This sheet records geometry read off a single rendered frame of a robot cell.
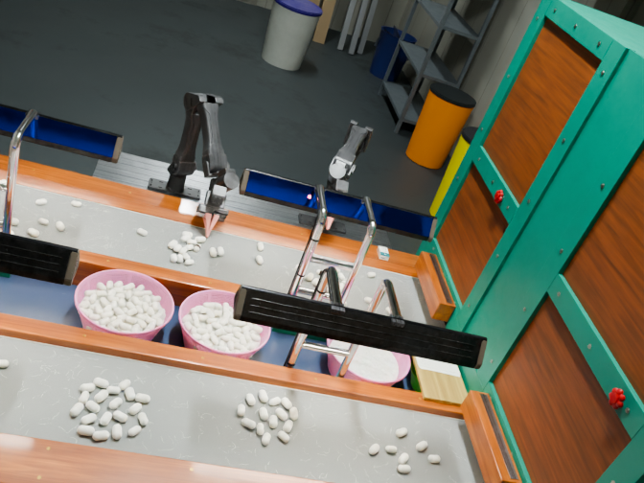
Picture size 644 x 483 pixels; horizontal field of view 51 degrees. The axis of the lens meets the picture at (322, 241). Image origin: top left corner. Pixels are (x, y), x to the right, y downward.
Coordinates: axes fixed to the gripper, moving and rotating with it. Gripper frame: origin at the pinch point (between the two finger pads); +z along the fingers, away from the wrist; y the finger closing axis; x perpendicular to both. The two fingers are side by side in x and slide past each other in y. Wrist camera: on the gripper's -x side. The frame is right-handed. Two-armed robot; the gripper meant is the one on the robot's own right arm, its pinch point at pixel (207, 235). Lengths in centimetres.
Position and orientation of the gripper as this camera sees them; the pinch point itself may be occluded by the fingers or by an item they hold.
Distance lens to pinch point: 229.8
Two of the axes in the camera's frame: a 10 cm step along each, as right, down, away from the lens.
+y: 9.4, 2.3, 2.4
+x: -3.0, 2.4, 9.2
